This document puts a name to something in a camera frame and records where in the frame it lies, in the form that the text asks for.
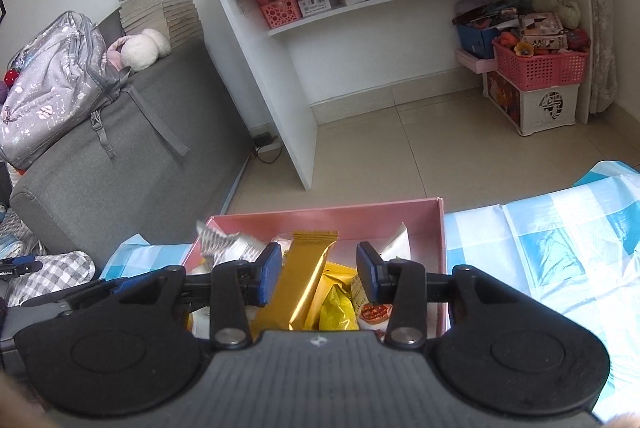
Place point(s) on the grey floral backpack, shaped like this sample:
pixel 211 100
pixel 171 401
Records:
pixel 50 92

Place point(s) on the pink plastic tray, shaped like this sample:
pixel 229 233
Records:
pixel 472 62

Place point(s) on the grey checked cloth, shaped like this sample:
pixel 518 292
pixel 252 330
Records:
pixel 55 278

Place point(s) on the stack of grey books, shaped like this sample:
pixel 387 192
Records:
pixel 165 7

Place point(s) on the pink cardboard box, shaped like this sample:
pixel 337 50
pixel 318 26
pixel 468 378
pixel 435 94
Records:
pixel 350 220

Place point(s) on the white plastic crate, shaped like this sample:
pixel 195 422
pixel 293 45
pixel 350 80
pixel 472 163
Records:
pixel 545 110

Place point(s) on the white nut print snack packet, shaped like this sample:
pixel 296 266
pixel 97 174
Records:
pixel 397 243

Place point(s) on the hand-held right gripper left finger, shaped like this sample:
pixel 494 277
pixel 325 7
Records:
pixel 269 275

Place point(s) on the white shelf desk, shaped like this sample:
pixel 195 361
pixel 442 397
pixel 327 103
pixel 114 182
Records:
pixel 280 82

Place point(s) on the blue storage box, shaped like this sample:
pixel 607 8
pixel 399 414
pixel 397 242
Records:
pixel 475 40

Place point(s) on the small pink perforated basket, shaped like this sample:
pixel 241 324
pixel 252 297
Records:
pixel 280 12

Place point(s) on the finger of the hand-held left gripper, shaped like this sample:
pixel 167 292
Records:
pixel 135 284

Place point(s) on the yellow snack packet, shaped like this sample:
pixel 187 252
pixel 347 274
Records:
pixel 337 303

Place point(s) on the printed toy box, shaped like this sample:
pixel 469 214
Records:
pixel 542 30

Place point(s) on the pale green plush toy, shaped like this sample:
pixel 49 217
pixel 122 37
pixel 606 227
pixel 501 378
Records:
pixel 557 7

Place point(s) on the white striped snack packet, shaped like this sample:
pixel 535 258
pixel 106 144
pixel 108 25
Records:
pixel 220 243

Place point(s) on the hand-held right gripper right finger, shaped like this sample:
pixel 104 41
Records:
pixel 369 273

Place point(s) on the gold snack bar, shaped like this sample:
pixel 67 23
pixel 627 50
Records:
pixel 300 278

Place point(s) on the blue checked plastic tablecloth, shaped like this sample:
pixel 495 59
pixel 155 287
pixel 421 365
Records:
pixel 550 233

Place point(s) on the lace curtain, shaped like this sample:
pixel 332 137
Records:
pixel 602 7

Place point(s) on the power strip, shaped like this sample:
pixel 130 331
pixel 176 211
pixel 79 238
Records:
pixel 265 141

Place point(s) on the white plush toy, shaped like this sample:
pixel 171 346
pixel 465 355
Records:
pixel 142 50

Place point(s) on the large pink plastic basket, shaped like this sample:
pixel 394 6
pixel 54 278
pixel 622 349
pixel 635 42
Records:
pixel 540 65

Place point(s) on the white labelled box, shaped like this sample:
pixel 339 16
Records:
pixel 314 2

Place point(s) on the grey sofa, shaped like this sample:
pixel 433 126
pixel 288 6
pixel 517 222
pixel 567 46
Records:
pixel 165 167

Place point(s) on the red round toy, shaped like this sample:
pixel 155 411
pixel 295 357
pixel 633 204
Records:
pixel 10 76

